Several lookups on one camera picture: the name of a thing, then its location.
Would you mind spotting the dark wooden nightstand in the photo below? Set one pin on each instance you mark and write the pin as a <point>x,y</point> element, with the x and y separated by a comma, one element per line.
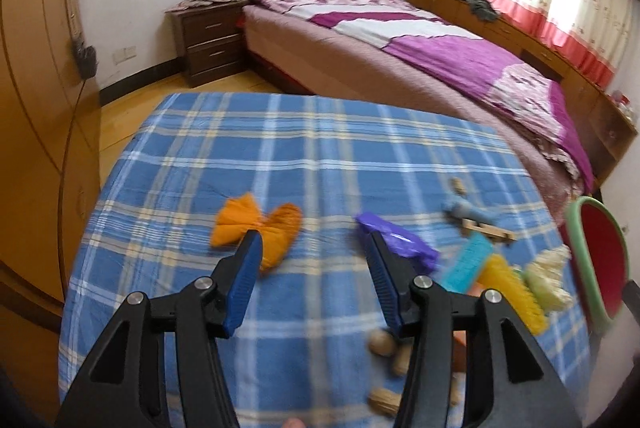
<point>212,42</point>

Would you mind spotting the light wooden wardrobe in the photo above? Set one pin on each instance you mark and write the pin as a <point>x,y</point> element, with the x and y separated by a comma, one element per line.
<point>35,82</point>

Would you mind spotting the grey-blue marker pen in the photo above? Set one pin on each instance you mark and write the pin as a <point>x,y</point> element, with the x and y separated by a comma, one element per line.
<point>462,208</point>

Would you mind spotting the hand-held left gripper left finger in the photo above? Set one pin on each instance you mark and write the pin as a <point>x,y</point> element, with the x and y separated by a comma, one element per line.
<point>245,279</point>

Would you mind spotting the bed with purple quilt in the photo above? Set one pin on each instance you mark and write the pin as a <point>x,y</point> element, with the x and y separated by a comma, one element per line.
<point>440,52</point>

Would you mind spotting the small tan cork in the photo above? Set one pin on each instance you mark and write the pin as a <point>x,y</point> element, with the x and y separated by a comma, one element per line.
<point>457,187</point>

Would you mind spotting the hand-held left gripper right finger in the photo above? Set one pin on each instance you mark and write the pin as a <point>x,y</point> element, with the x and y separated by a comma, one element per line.
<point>387,289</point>

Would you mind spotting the pale yellow-green toy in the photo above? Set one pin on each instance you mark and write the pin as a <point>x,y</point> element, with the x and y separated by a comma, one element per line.
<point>545,278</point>

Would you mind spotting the jars on cabinet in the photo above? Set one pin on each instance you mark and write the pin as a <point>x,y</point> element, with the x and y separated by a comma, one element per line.
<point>626,103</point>

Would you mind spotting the green-rimmed red bin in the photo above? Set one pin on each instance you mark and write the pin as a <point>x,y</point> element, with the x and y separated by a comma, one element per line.
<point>605,258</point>

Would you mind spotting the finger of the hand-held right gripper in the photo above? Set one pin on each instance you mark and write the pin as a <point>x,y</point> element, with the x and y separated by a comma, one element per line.
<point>631,300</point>

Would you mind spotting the blue plaid tablecloth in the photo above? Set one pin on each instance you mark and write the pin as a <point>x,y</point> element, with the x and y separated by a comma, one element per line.
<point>300,157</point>

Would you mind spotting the walnut shell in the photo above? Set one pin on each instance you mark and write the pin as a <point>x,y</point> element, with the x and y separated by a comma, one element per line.
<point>381,342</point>

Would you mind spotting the grey clothes pile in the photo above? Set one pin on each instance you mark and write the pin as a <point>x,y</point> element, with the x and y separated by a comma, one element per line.
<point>477,5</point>

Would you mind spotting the wall power outlet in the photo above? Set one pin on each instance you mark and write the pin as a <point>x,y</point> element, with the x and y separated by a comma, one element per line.
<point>125,55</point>

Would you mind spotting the purple plastic bag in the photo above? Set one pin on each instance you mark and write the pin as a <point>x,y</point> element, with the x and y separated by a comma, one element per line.
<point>402,240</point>

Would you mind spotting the black hanging bag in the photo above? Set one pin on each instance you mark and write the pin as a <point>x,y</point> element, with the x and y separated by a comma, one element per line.
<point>84,60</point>

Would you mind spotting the long low wooden cabinet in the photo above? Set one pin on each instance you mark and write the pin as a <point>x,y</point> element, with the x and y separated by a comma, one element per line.
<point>575,77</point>

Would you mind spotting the wooden clothespin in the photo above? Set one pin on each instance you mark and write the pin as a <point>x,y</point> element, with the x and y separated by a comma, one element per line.
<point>487,230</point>

